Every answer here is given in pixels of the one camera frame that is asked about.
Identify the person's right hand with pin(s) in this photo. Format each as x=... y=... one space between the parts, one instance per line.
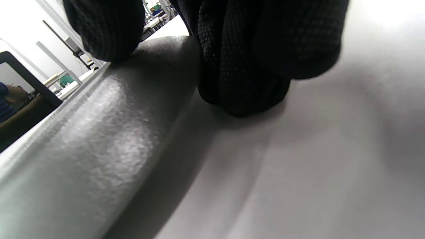
x=259 y=49

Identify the grey rippled plate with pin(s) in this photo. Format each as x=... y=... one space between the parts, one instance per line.
x=99 y=142

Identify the white office desk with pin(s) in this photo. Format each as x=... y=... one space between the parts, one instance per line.
x=76 y=83

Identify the green object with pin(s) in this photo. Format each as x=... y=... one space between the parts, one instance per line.
x=66 y=80

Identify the black office chair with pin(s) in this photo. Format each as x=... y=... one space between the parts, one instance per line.
x=30 y=109

